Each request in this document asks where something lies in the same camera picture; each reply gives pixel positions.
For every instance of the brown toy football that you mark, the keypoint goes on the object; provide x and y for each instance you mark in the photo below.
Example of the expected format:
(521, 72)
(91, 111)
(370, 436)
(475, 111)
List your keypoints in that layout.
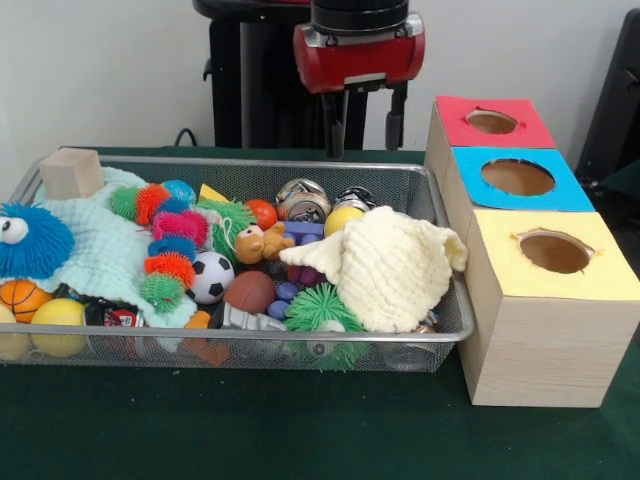
(250, 292)

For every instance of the small brown teddy bear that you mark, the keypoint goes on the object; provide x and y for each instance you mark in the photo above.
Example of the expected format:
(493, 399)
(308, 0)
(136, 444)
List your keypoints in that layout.
(257, 242)

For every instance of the yellow smooth ball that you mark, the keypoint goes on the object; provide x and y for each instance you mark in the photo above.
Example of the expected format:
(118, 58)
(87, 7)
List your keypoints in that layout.
(342, 220)

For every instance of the black and white soccer ball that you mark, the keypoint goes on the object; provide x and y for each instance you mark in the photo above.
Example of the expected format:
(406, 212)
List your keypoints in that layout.
(212, 277)

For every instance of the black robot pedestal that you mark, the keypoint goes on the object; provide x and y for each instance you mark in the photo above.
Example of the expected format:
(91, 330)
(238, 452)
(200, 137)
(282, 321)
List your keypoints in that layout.
(270, 100)

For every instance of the green spiky ball with eyes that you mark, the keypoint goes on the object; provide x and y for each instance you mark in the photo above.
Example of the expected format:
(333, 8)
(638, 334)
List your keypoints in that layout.
(322, 310)

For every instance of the dark green side table cloth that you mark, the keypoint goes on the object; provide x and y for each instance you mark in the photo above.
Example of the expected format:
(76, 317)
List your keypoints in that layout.
(625, 182)

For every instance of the multicolour spiky caterpillar toy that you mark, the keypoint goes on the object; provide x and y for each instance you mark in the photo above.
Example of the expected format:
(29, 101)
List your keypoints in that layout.
(175, 225)

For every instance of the mint green waffle cloth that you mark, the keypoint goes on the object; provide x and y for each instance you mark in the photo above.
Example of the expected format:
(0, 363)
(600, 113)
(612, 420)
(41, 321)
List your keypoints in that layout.
(100, 240)

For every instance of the cream yellow waffle cloth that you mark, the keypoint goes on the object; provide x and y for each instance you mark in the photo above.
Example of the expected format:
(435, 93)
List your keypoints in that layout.
(390, 270)

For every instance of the dark green tablecloth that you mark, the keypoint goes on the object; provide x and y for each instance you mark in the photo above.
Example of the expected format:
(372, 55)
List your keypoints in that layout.
(300, 425)

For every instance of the plain wooden cube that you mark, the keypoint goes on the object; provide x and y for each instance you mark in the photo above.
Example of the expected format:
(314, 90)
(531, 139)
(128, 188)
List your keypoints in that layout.
(70, 172)

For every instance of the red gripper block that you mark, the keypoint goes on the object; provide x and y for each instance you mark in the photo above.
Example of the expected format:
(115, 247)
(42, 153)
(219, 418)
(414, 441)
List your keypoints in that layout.
(360, 62)

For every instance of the blue fuzzy monster toy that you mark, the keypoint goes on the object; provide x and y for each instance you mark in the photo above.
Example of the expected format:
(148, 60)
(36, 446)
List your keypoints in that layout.
(35, 240)

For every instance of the black upright panel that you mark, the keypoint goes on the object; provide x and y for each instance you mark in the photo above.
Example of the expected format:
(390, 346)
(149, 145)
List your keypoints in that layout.
(615, 100)

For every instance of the wooden box with three holes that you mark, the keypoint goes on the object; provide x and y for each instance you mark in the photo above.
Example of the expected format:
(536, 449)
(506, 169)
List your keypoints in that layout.
(550, 350)

